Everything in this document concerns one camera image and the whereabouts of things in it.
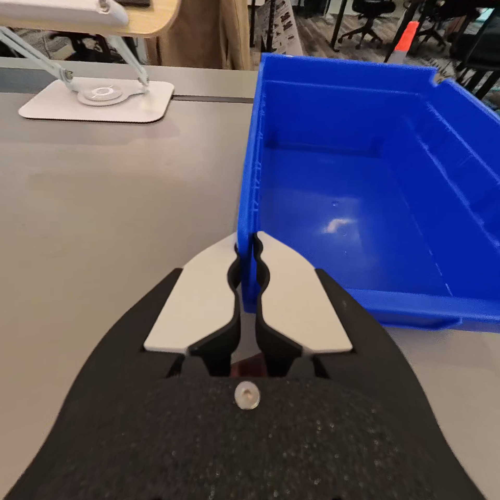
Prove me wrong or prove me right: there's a black office chair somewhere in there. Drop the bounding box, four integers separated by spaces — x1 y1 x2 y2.
453 8 500 100
338 0 396 51

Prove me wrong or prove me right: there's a white printed sign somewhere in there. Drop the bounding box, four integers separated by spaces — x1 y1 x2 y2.
258 0 303 55

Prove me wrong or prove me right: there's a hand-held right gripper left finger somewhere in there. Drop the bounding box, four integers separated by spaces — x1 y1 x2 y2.
144 233 241 377

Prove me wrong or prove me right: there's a white folding stand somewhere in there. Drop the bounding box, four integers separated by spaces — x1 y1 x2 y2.
0 0 174 123

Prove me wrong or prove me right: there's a blue plastic bin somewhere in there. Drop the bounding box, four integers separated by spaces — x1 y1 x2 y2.
236 53 500 333

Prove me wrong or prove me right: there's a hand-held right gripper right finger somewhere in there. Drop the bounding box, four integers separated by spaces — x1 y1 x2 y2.
253 231 353 377

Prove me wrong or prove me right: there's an orange traffic cone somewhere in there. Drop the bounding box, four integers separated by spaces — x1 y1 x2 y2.
385 20 420 65

